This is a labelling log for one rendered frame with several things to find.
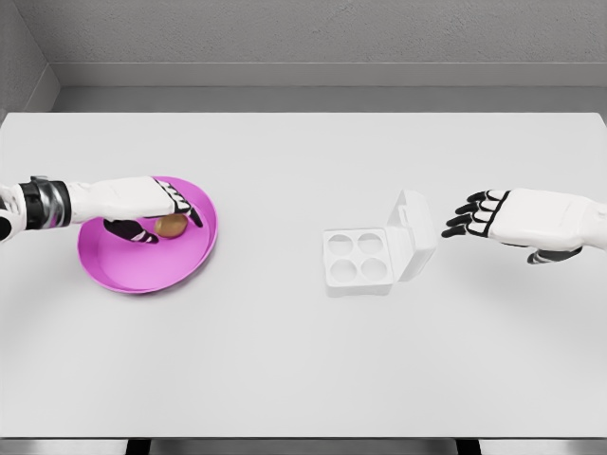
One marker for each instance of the brown egg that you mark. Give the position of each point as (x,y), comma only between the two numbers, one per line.
(170,226)

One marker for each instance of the white egg box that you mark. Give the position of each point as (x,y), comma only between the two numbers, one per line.
(374,251)

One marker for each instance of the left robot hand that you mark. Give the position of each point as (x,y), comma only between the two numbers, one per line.
(137,198)

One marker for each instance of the pink round plate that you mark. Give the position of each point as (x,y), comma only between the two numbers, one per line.
(137,265)

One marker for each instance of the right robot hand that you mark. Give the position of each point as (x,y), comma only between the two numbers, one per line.
(531,218)

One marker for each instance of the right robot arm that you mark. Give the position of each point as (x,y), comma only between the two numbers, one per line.
(595,223)

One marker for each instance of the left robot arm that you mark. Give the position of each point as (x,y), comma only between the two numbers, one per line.
(42,203)

